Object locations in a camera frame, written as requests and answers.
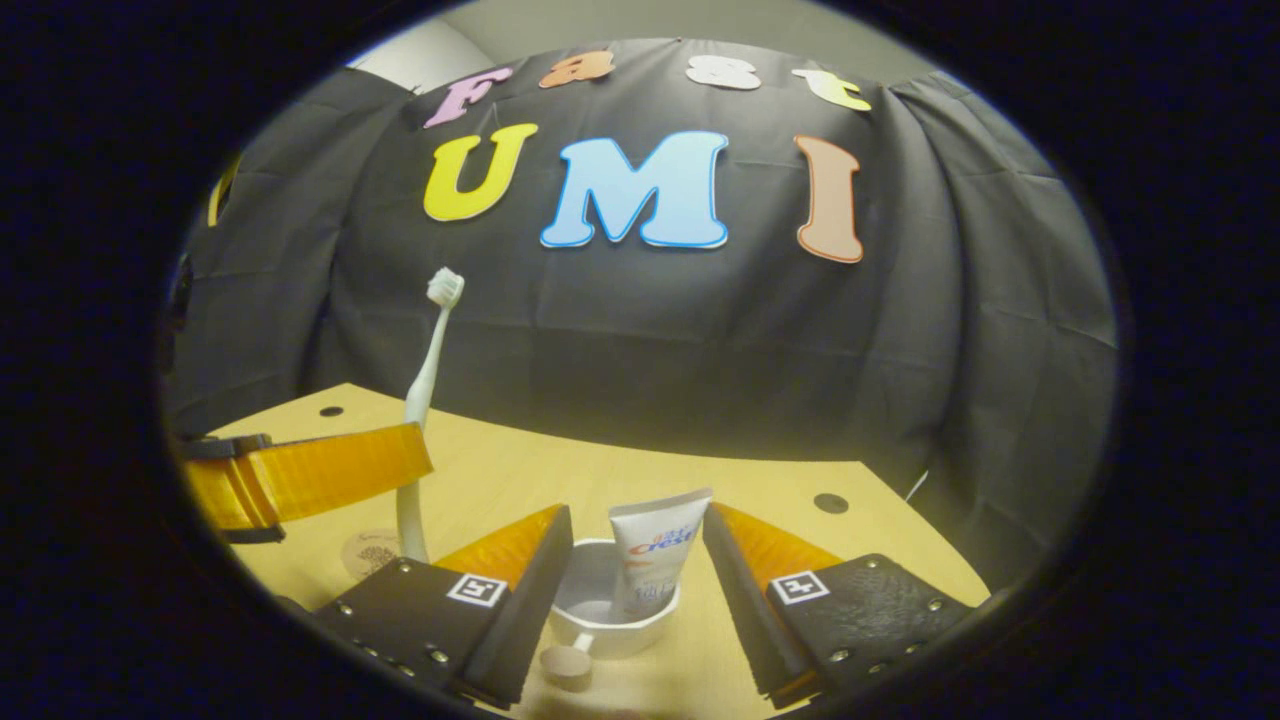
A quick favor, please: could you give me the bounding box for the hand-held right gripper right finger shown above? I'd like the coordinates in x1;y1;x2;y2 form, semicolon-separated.
702;502;973;709

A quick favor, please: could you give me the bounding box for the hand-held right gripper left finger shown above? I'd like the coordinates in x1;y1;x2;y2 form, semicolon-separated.
310;503;576;711

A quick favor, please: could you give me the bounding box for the white cup with wooden handle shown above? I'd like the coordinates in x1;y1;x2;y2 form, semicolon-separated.
538;538;683;693

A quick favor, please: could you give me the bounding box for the round wooden coaster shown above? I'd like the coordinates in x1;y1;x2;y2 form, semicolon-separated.
340;527;403;581

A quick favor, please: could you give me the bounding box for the white toothpaste tube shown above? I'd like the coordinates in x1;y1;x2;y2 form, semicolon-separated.
608;487;714;621

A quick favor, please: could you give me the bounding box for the pale green toothbrush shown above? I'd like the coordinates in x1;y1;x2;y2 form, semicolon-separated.
396;267;466;563

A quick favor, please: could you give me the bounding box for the light wooden desktop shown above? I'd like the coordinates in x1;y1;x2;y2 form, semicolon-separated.
205;382;991;716

